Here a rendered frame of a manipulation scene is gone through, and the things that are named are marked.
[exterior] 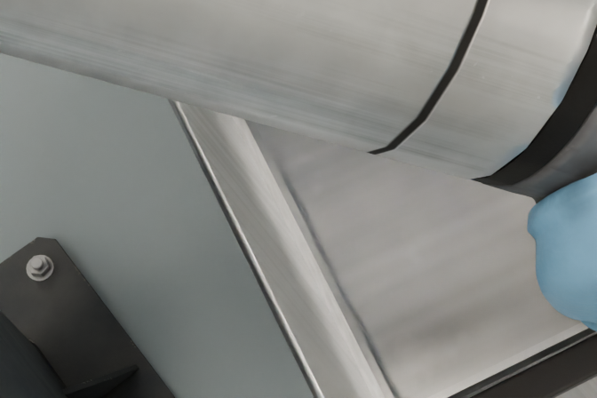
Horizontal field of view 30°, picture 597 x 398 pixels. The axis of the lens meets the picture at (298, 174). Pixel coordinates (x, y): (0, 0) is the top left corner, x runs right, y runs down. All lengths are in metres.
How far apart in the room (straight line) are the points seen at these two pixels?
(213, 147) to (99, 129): 0.99
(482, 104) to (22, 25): 0.08
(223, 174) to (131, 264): 0.92
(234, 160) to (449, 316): 0.15
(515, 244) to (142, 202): 1.00
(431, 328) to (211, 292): 0.94
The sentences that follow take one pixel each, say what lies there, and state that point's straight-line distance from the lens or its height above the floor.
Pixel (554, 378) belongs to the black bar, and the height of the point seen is 0.90.
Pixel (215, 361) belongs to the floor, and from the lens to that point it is 1.48.
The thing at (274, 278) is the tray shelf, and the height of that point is 0.88.
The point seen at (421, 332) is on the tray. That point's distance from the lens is 0.59.
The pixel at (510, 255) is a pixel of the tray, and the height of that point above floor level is 0.88.
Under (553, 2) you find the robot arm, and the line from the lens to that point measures 0.20.
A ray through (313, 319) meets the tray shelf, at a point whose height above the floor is 0.88.
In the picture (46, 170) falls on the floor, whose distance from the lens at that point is 1.60.
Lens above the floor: 1.45
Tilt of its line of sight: 68 degrees down
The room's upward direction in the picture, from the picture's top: 2 degrees clockwise
